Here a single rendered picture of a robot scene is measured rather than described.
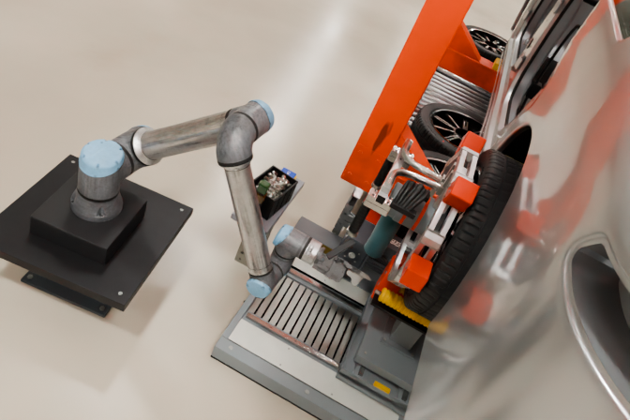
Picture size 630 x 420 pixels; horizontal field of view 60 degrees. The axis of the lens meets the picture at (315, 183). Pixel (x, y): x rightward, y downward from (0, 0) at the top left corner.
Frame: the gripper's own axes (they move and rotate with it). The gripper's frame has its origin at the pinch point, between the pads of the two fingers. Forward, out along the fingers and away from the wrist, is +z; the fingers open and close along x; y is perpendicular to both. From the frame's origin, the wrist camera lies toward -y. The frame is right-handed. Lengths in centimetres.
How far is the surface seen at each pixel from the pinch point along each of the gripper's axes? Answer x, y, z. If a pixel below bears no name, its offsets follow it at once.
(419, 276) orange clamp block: 28.1, -7.1, 11.5
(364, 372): -32, 34, 20
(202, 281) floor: -54, 37, -61
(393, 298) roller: -12.4, 2.1, 13.3
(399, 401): -30, 37, 37
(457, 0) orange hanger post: 13, -105, -20
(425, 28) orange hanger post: 2, -94, -26
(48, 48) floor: -129, -32, -236
